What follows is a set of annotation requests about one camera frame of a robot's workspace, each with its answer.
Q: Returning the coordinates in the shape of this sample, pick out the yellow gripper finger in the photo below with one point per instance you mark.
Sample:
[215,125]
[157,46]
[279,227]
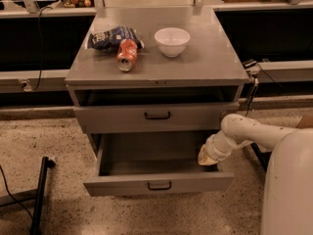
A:
[204,158]

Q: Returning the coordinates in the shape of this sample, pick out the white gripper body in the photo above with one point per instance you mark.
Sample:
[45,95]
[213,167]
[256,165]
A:
[212,148]

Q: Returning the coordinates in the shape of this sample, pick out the grey top drawer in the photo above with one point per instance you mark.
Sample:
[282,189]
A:
[160,109]

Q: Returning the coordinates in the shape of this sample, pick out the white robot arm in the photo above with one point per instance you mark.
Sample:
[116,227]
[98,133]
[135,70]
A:
[288,192]

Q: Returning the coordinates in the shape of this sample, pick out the grey drawer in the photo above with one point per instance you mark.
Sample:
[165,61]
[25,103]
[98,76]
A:
[154,163]
[160,109]

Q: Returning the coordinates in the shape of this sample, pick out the orange soda can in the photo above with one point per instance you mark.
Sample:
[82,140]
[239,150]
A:
[127,55]

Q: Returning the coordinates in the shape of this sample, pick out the cardboard box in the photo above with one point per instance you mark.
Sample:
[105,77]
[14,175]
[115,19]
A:
[306,122]

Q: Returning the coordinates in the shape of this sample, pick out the black stand leg left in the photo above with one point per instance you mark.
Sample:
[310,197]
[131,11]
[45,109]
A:
[46,163]

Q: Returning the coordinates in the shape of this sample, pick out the grey metal drawer cabinet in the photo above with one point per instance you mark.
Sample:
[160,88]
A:
[208,61]

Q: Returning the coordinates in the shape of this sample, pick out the blue chip bag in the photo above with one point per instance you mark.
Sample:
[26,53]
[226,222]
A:
[108,41]

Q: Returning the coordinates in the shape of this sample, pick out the white ceramic bowl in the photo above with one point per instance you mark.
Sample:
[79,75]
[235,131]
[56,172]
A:
[172,41]

